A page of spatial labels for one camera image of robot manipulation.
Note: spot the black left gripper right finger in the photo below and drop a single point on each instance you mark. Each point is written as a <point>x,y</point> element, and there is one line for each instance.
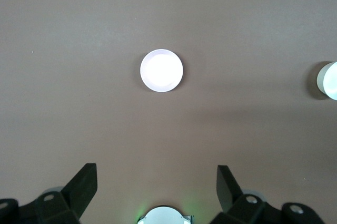
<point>226,187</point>

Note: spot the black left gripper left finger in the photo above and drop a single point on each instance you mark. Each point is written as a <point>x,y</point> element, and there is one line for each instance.
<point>84,181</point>

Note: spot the pink bowl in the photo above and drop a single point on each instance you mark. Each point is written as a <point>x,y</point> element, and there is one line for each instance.
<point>161,71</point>

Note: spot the white bowl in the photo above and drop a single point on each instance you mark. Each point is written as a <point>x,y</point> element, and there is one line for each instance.
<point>330,81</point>

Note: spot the brown table cover mat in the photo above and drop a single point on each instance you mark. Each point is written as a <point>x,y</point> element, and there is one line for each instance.
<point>79,50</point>

